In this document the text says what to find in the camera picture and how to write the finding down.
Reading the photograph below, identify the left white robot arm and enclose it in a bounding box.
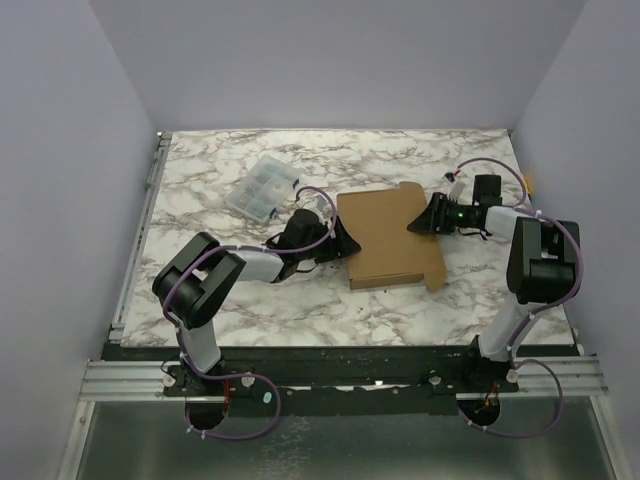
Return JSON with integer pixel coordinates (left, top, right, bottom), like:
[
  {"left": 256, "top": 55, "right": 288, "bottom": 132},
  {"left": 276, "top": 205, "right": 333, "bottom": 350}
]
[{"left": 152, "top": 209, "right": 361, "bottom": 395}]

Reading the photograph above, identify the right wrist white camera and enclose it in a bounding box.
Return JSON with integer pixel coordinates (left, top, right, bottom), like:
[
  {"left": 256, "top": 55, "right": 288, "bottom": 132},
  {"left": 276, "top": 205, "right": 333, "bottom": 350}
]
[{"left": 444, "top": 171, "right": 466, "bottom": 202}]

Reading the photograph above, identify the yellow tape piece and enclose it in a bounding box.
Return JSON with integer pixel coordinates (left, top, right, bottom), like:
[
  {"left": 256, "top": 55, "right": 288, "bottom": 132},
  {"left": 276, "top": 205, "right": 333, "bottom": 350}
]
[{"left": 522, "top": 174, "right": 534, "bottom": 195}]

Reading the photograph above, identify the black metal base rail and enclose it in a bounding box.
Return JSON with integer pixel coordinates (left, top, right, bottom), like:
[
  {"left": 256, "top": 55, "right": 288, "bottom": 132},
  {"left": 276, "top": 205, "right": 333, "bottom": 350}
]
[{"left": 102, "top": 344, "right": 518, "bottom": 423}]

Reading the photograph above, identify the brown cardboard box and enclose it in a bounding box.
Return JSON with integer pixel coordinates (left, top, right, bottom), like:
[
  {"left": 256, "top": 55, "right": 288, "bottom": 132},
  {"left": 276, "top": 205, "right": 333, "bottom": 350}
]
[{"left": 337, "top": 182, "right": 447, "bottom": 292}]

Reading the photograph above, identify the aluminium front extrusion rail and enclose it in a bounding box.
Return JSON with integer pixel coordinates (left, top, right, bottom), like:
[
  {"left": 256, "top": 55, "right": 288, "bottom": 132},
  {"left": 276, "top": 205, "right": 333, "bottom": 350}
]
[{"left": 80, "top": 350, "right": 608, "bottom": 401}]

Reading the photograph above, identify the clear plastic screw organizer box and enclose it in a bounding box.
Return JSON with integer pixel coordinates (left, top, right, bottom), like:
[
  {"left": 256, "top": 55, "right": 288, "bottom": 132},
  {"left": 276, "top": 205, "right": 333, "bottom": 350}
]
[{"left": 225, "top": 155, "right": 301, "bottom": 224}]

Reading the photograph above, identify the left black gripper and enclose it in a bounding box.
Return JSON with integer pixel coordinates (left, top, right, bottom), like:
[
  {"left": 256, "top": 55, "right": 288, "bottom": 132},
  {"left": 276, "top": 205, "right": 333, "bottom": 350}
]
[{"left": 297, "top": 216, "right": 359, "bottom": 264}]

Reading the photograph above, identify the aluminium side rail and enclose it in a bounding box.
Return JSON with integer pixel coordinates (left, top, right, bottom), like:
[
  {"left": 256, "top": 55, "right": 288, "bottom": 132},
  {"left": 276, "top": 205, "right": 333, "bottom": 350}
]
[{"left": 108, "top": 131, "right": 173, "bottom": 344}]

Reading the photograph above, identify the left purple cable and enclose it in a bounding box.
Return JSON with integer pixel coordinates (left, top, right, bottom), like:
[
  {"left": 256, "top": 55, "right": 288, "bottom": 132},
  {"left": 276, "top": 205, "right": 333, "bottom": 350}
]
[{"left": 162, "top": 185, "right": 339, "bottom": 442}]

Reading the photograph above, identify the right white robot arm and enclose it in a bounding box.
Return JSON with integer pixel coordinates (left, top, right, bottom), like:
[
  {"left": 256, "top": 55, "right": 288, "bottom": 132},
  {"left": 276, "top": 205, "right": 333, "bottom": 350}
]
[{"left": 407, "top": 174, "right": 584, "bottom": 391}]

